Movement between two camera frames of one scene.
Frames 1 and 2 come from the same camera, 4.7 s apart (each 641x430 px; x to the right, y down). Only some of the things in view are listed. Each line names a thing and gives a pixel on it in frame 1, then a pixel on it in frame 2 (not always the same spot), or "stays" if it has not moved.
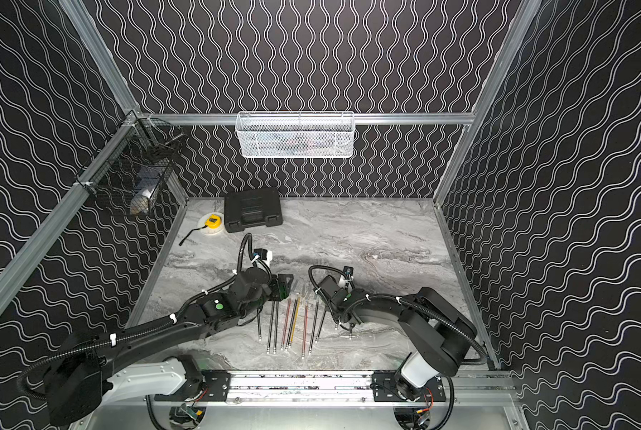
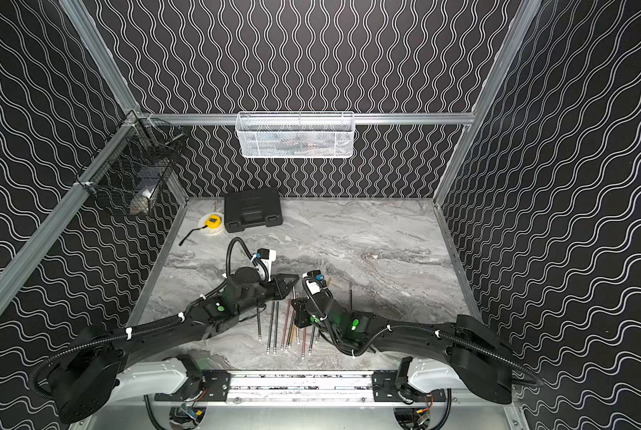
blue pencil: x=270 y=326 stays
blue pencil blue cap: x=313 y=327 stays
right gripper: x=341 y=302 → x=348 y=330
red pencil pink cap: x=286 y=324 stays
